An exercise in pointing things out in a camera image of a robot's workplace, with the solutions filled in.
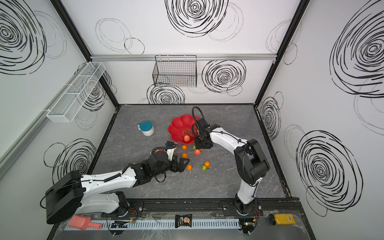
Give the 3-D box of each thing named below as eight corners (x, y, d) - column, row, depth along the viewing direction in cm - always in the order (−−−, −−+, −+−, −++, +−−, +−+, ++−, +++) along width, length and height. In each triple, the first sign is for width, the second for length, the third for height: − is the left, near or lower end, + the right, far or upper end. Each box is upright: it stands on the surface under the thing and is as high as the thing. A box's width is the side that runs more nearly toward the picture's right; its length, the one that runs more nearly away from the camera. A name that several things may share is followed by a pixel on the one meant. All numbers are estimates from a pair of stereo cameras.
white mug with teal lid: (139, 130, 107) (136, 124, 101) (149, 124, 111) (146, 117, 105) (147, 138, 102) (144, 132, 96) (157, 131, 106) (154, 125, 100)
